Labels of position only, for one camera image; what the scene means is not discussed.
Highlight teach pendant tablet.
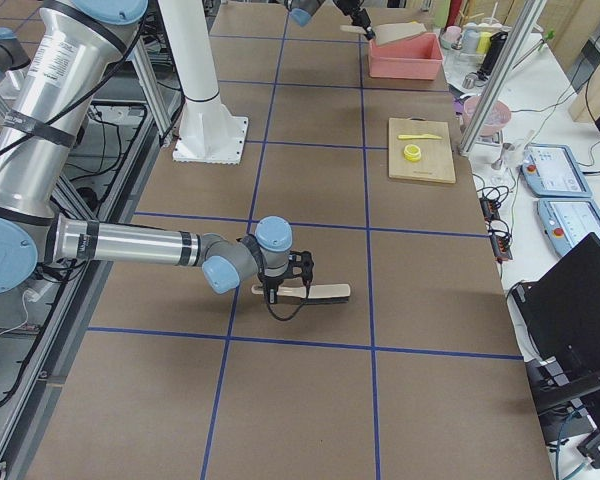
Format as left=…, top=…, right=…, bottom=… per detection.
left=536, top=198, right=600, bottom=257
left=520, top=143, right=592, bottom=199

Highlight yellow plastic knife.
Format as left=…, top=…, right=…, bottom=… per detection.
left=396, top=133, right=443, bottom=141

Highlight beige plastic dustpan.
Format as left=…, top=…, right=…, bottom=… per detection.
left=338, top=21, right=425, bottom=47

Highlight bamboo cutting board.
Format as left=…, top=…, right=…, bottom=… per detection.
left=388, top=118, right=456, bottom=184

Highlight aluminium frame post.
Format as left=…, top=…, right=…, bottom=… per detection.
left=458, top=0, right=547, bottom=157

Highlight black laptop monitor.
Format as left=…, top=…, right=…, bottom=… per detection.
left=511, top=233, right=600, bottom=373

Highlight pink bowl with wrappers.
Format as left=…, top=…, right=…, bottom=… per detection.
left=462, top=95, right=512, bottom=137

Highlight yellow lemon slices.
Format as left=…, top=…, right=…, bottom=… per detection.
left=402, top=144, right=422, bottom=163

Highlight lower teach pendant tablet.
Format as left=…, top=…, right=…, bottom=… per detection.
left=536, top=198, right=600, bottom=257

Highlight upper teach pendant tablet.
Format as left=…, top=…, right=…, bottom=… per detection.
left=520, top=143, right=592, bottom=199

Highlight beige hand brush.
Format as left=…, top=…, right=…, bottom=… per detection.
left=251, top=283, right=351, bottom=305

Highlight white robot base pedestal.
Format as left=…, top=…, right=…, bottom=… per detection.
left=160, top=1, right=249, bottom=164

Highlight pink plastic bin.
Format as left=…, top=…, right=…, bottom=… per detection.
left=368, top=32, right=443, bottom=80

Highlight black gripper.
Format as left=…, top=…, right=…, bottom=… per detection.
left=334, top=0, right=375, bottom=40
left=259, top=250, right=314, bottom=304

